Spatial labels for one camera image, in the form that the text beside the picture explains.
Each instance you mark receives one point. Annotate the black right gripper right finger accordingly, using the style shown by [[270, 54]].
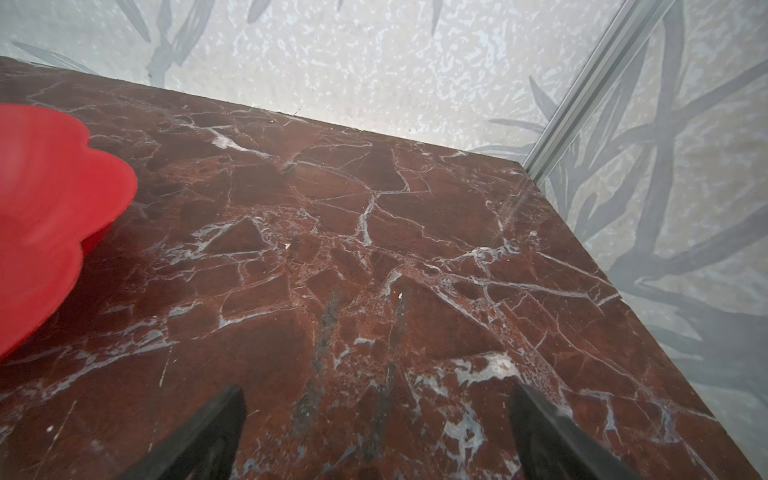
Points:
[[551, 446]]

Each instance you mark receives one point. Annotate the aluminium frame post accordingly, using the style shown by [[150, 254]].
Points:
[[626, 34]]

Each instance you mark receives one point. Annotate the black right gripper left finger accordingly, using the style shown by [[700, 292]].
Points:
[[204, 447]]

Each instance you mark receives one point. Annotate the red flower-shaped fruit bowl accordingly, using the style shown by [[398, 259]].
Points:
[[59, 197]]

